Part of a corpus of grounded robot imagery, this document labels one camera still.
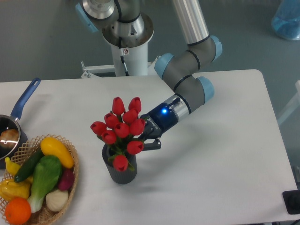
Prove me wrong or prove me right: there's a green bok choy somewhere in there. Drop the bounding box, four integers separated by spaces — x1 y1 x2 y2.
28 155 62 213

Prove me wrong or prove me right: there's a blue handled saucepan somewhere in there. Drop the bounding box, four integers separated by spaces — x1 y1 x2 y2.
0 78 41 169

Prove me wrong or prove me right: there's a blue transparent water bottle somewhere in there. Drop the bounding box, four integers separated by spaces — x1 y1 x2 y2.
271 0 300 40

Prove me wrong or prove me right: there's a small yellow banana pepper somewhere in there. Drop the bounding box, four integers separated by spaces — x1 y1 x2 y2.
4 157 33 184

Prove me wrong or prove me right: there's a white garlic bulb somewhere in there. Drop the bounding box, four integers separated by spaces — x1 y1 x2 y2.
46 189 68 212

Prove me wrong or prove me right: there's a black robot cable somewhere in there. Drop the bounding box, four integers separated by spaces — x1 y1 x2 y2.
118 36 130 77

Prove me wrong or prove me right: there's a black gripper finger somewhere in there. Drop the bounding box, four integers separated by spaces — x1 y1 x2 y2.
143 138 161 150

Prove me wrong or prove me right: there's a yellow squash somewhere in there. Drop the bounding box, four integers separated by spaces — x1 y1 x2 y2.
40 137 75 169

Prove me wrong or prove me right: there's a brown bread roll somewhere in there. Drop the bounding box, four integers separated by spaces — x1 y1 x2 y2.
0 129 19 149

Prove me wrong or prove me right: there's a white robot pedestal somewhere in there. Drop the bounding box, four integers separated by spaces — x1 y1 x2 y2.
102 12 154 76

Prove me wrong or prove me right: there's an orange fruit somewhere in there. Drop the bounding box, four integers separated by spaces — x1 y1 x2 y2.
4 197 31 225

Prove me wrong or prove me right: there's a dark green cucumber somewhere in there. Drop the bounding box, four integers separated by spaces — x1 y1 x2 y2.
14 148 44 183

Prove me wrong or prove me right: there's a purple red radish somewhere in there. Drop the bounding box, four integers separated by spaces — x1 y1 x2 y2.
58 169 75 191

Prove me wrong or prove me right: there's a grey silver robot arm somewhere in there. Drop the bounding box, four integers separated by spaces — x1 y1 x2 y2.
75 0 222 150

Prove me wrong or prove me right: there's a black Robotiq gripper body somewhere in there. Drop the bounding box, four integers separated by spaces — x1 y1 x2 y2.
139 103 179 141

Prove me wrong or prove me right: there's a white metal base frame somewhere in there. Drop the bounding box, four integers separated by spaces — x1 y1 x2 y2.
81 55 161 78

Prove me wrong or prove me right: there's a yellow bell pepper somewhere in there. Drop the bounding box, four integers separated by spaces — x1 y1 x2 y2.
0 179 31 202

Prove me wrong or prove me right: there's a black device at edge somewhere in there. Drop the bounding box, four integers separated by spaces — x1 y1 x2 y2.
282 190 300 215

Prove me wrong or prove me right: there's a dark grey ribbed vase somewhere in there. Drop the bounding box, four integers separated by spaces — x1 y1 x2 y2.
102 144 137 184

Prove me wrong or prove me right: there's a red tulip bouquet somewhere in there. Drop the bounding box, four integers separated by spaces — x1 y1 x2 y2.
90 97 146 172

